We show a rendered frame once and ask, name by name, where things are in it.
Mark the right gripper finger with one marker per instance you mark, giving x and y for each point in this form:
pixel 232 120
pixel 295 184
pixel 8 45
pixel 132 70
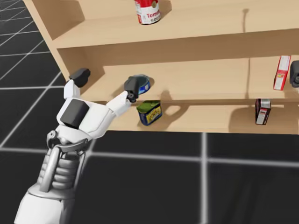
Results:
pixel 294 74

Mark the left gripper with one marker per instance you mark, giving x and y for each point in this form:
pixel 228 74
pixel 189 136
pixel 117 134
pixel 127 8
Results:
pixel 84 119

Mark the blue flat can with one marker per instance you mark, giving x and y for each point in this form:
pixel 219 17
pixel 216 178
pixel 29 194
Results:
pixel 144 85

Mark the green and blue rectangular can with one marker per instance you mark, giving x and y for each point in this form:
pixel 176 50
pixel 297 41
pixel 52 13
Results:
pixel 149 113

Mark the red and white can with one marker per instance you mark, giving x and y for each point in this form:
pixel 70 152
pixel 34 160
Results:
pixel 148 11

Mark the red and white carton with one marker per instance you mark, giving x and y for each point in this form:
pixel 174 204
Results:
pixel 282 73

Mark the dark red carton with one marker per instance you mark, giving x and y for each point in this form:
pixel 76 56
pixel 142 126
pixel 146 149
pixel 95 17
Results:
pixel 262 112

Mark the pale wooden shelf unit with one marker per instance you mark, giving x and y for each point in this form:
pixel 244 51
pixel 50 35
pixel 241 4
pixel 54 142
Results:
pixel 187 70

